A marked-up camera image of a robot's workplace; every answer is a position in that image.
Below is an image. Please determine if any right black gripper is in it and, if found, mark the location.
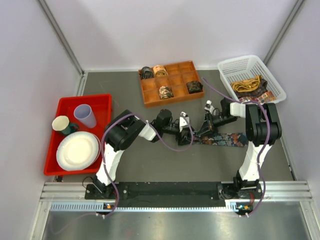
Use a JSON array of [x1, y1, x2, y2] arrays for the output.
[[197, 112, 237, 138]]

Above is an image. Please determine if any dark floral necktie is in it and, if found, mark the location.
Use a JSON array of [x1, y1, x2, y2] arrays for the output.
[[192, 133, 249, 147]]

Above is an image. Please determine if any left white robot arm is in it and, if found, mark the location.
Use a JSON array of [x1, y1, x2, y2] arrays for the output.
[[92, 109, 195, 199]]

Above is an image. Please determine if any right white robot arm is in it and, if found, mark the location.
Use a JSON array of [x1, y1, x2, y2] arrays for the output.
[[195, 98, 282, 199]]

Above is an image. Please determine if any dark brown rolled tie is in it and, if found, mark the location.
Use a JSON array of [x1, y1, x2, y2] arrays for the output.
[[186, 80, 203, 94]]

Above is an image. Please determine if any floral black rolled tie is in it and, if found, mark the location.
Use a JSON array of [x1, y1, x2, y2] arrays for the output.
[[159, 85, 174, 100]]

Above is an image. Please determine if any gold folded tie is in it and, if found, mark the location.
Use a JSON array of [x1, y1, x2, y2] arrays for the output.
[[230, 75, 262, 93]]

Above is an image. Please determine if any orange compartment tray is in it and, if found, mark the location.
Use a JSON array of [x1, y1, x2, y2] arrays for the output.
[[138, 60, 205, 108]]

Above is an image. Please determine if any white plastic basket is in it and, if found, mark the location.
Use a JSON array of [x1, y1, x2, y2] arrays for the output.
[[217, 54, 287, 104]]

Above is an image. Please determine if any dark maroon folded tie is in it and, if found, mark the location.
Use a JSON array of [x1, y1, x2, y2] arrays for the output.
[[234, 78, 268, 99]]

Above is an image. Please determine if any cream floral folded tie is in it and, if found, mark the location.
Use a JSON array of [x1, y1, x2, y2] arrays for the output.
[[239, 91, 276, 104]]

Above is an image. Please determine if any peach rolled tie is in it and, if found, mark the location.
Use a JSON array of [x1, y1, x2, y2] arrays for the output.
[[153, 65, 168, 77]]

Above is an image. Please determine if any lilac plastic cup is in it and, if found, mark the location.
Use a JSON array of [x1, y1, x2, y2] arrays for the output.
[[73, 104, 97, 129]]

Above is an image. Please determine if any white paper plate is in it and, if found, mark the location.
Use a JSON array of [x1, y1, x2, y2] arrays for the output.
[[56, 131, 100, 172]]

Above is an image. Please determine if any dark green mug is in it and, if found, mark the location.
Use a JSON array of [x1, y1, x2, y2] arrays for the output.
[[59, 122, 79, 136]]

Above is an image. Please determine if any cream paper cup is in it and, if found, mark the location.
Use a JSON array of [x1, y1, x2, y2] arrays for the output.
[[51, 115, 70, 132]]

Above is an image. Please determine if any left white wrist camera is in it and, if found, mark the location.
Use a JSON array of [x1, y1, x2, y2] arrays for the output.
[[179, 111, 190, 133]]

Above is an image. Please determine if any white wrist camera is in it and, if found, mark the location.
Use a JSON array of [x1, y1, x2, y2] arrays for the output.
[[204, 100, 215, 115], [179, 111, 190, 133]]

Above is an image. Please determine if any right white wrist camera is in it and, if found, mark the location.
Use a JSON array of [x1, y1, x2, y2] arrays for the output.
[[204, 100, 215, 115]]

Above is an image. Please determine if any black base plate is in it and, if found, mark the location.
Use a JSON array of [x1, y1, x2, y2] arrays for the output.
[[84, 181, 262, 207]]

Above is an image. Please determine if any slotted cable duct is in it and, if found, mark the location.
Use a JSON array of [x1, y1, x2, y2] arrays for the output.
[[50, 201, 240, 213]]

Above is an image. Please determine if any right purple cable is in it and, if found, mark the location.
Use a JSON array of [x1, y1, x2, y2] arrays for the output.
[[201, 77, 273, 217]]

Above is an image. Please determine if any aluminium frame rail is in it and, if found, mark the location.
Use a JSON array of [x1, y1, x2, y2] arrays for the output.
[[31, 181, 320, 240]]

